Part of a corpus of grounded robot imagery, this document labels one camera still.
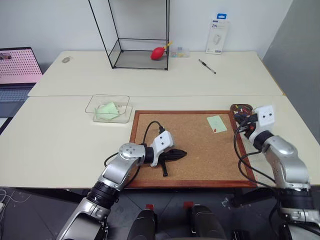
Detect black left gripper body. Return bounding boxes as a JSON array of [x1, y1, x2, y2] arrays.
[[159, 149, 177, 164]]

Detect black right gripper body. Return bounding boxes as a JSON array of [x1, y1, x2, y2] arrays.
[[242, 113, 259, 139]]

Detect brown pushpin tray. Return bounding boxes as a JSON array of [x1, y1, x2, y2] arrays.
[[229, 103, 256, 121]]

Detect green sticky note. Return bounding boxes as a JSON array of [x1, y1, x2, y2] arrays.
[[206, 114, 228, 135]]

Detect clear plastic box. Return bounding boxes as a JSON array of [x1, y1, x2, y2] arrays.
[[84, 94, 134, 124]]

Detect wood framed cork board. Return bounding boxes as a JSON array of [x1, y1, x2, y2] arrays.
[[124, 110, 258, 189]]

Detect dark rounded shape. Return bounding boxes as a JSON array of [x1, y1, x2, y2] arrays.
[[183, 201, 227, 240], [129, 203, 158, 240]]

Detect black ballpoint pen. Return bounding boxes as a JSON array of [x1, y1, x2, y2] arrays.
[[198, 58, 217, 75]]

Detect green paper notes pile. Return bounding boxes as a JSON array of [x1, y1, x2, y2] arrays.
[[93, 101, 120, 121]]

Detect white retail package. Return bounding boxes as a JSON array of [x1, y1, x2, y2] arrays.
[[205, 12, 231, 55]]

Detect clear case with coloured tabs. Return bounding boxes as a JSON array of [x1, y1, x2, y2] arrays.
[[170, 45, 191, 59]]

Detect red rubber air blower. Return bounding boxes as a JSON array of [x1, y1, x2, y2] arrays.
[[150, 40, 174, 61]]

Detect open laptop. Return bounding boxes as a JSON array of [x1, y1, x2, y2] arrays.
[[0, 46, 44, 104]]

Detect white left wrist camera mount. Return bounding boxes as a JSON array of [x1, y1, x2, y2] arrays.
[[149, 130, 177, 168]]

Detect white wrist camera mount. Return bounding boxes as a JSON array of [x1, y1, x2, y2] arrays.
[[249, 104, 276, 141], [149, 130, 177, 168]]

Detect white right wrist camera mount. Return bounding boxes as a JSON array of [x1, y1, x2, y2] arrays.
[[249, 104, 276, 141]]

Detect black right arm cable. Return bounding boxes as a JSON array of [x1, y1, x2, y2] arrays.
[[233, 117, 279, 189]]

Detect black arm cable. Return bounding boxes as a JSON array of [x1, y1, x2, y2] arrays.
[[104, 120, 166, 186], [233, 117, 279, 189]]

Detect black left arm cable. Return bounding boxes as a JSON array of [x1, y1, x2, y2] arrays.
[[104, 120, 166, 186]]

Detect black table frame bracket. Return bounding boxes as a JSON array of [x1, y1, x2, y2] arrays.
[[221, 188, 277, 209]]

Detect black wire frame stand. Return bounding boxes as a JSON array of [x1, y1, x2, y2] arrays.
[[87, 0, 171, 71]]

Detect white floor cables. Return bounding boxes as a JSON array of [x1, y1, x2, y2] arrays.
[[0, 188, 32, 221]]

